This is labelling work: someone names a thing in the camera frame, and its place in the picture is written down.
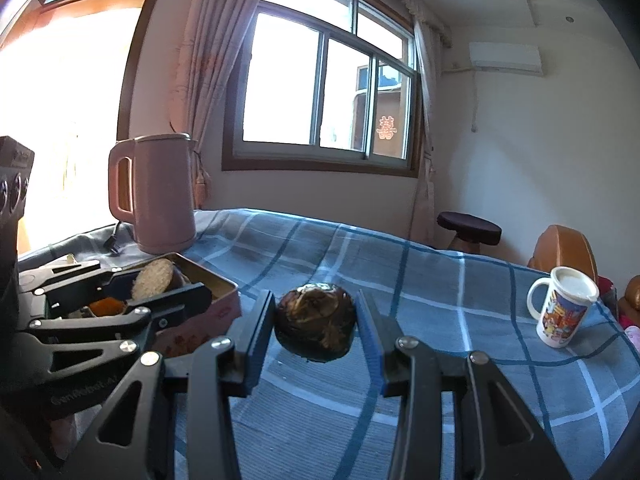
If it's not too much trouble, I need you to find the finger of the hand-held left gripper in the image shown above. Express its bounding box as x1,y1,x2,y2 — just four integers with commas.
17,282,214,377
19,259,147,302

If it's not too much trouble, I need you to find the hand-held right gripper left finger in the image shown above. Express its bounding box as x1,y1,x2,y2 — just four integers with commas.
67,289,277,480

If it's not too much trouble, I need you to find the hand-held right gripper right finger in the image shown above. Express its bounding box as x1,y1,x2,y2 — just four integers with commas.
356,288,573,480

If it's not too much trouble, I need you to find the orange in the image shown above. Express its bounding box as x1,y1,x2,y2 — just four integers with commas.
89,297,126,317

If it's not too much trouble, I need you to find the short sugarcane piece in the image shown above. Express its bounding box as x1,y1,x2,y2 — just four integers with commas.
131,258,190,301

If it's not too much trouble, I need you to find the pink tin box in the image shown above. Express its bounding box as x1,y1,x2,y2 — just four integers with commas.
65,251,243,361

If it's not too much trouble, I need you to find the dark brown mangosteen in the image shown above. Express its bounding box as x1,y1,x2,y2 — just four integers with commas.
274,283,357,361

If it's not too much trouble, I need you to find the blue plaid tablecloth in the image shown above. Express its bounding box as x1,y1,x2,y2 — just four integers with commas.
17,207,640,480

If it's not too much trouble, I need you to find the pink electric kettle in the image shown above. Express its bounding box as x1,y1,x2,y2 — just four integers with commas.
108,133,198,255

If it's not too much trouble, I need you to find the dark round stool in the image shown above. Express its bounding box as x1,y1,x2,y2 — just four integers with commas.
436,211,502,256

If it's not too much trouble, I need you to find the white printed mug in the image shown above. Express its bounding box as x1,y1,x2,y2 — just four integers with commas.
526,266,600,348

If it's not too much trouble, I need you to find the pink curtain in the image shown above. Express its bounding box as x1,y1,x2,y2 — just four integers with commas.
412,17,443,251
167,0,281,211

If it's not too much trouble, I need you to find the red cloth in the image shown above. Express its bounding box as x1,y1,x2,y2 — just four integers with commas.
597,276,618,306

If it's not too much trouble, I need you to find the sliding glass window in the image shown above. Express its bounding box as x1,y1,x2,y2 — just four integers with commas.
221,0,426,178

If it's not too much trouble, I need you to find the pink cloth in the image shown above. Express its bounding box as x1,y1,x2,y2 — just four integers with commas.
620,312,640,351

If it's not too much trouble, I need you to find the brown leather sofa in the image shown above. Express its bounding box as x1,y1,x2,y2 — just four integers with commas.
617,275,640,316

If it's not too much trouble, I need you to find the white air conditioner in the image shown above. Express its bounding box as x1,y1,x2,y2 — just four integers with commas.
469,42,544,77

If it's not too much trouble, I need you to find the black kettle cable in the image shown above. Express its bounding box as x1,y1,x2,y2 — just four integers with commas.
103,220,123,256

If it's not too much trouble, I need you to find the wooden balcony door frame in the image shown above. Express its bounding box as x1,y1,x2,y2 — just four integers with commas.
0,0,171,256

